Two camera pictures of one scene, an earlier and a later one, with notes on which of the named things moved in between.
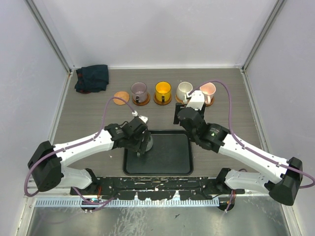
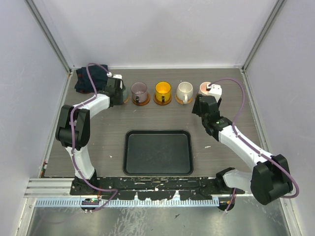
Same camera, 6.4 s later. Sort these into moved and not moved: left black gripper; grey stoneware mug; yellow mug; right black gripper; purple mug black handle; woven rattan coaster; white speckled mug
Moved: right black gripper; left black gripper; grey stoneware mug
Not moved: white speckled mug; woven rattan coaster; purple mug black handle; yellow mug
